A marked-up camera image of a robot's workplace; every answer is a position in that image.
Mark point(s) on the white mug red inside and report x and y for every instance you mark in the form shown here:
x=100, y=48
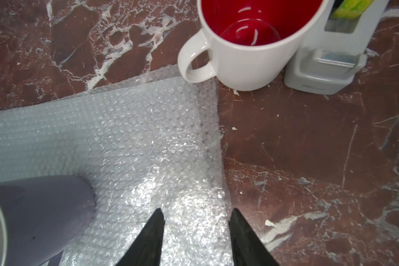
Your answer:
x=246, y=44

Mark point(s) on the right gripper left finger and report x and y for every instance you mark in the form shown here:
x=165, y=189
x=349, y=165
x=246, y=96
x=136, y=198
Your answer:
x=146, y=248

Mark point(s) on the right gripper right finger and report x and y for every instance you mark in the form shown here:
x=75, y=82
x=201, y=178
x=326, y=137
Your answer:
x=247, y=249

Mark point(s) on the small green white box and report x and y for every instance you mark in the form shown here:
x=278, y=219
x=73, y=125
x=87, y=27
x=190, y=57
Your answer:
x=333, y=51

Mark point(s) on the lavender mug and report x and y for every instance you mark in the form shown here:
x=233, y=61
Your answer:
x=41, y=216

